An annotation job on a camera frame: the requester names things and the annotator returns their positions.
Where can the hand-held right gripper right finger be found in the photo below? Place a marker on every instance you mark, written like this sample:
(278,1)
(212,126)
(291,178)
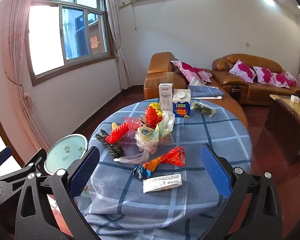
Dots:
(215,170)

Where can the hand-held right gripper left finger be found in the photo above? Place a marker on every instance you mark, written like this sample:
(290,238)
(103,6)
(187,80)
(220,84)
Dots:
(83,170)

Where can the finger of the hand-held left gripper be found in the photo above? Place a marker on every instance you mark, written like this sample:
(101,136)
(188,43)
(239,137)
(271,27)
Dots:
(3,155)
(37,158)

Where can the light teal cartoon bin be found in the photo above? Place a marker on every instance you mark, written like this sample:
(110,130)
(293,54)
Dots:
(65,152)

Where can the black crinkled wrapper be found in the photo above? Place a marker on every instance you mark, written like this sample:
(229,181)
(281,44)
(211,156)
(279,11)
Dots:
(113,150)

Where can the orange red foil wrapper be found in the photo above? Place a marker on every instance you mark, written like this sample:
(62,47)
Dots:
(170,157)

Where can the red honeycomb wrapper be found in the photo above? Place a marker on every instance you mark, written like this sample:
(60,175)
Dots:
(116,133)

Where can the translucent beige plastic bag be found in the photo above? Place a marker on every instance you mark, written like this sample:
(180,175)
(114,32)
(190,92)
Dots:
(132,157)

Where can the pale yellow wrapper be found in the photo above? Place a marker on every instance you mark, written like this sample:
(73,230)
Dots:
(114,125)

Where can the white labelled packet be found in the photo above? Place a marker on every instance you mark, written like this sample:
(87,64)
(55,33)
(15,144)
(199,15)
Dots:
(162,182)

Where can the blue candy wrapper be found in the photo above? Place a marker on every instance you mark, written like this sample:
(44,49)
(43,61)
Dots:
(141,171)

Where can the pink plastic bag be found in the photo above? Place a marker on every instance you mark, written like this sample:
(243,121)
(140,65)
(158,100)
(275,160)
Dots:
(132,125)

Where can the clear printed plastic bag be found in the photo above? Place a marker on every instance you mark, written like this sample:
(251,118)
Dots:
(150,133)

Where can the red plastic bag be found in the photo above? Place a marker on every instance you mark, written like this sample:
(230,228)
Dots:
(152,116)

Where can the blue plaid tablecloth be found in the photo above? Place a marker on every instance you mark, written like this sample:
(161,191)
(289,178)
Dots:
(202,135)

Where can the dark seaweed snack packet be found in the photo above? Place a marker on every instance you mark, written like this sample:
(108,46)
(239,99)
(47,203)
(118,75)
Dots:
(202,108)

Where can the blue carton with white cap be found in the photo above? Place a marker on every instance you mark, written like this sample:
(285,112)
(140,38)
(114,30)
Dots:
(181,108)

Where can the folded blue plaid cloth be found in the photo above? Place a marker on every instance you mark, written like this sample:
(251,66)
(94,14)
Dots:
(205,91)

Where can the dark wooden coffee table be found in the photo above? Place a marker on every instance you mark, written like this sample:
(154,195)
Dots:
(285,130)

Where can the white milk carton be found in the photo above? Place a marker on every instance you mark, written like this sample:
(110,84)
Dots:
(166,97)

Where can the white tissue paper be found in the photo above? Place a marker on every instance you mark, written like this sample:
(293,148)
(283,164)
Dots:
(195,82)

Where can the pink floral curtain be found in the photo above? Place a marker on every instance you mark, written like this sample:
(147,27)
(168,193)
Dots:
(15,55)

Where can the pink floral pillow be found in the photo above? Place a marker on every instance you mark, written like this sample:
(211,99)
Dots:
(242,71)
(192,71)
(285,80)
(265,76)

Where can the tan leather chaise sofa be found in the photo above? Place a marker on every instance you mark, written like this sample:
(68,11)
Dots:
(162,80)

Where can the small white box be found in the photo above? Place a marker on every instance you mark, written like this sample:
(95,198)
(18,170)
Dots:
(295,99)

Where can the sliding glass window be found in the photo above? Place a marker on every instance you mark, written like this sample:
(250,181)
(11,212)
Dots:
(47,42)

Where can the red window decal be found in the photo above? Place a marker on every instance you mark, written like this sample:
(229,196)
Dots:
(94,42)

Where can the pale grey curtain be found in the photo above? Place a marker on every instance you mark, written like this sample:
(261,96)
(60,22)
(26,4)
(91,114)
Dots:
(116,30)

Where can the white air conditioner pipe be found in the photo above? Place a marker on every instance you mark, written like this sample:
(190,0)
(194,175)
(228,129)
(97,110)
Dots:
(134,15)

